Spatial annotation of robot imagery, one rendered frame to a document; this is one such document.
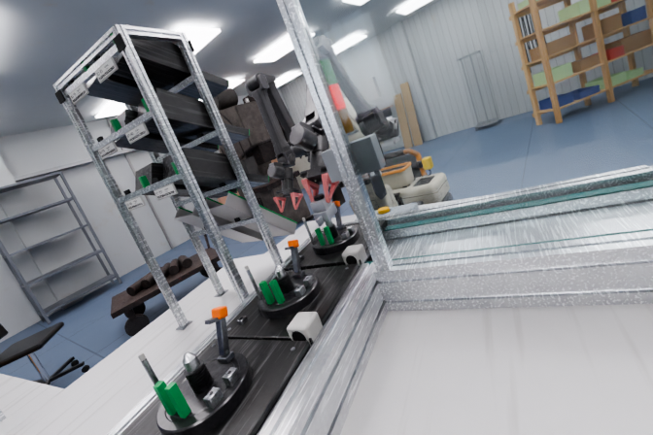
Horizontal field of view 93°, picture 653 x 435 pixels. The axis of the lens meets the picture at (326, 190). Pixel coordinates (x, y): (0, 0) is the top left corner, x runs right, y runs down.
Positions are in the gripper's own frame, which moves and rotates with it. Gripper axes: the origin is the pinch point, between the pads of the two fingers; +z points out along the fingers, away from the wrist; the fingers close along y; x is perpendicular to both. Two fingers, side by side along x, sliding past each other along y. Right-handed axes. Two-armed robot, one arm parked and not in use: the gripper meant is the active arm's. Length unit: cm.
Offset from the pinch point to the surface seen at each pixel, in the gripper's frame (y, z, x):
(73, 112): -53, -25, -44
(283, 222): -20.5, 1.5, 8.6
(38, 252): -649, -62, 127
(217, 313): 0.3, 27.7, -33.3
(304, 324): 11.2, 30.1, -23.8
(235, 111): -272, -241, 199
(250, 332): -3.1, 31.8, -22.0
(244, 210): -22.9, 0.1, -6.7
